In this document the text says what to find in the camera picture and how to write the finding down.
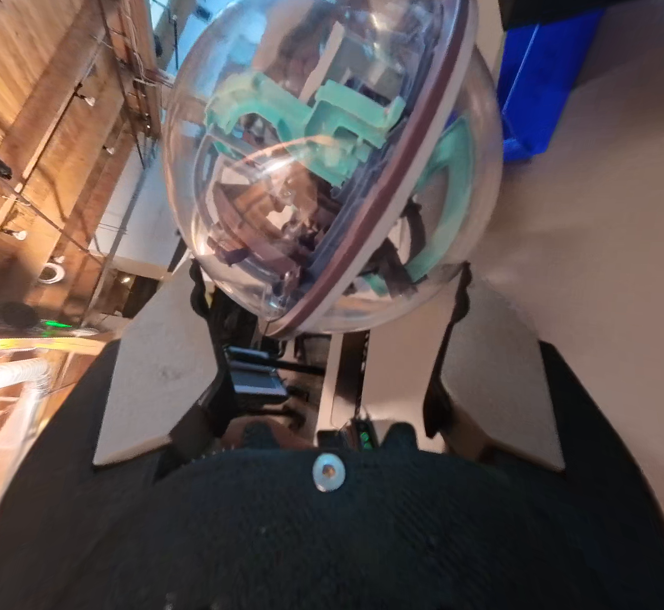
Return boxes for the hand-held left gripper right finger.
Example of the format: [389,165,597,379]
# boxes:
[422,262,566,471]

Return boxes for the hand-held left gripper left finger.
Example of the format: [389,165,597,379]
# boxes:
[92,260,231,467]

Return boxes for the clear plastic maze ball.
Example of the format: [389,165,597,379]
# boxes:
[162,0,505,339]

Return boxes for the small device green lights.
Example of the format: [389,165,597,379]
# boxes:
[349,412,375,453]

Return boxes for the blue plastic bin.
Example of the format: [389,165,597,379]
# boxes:
[497,9,609,163]

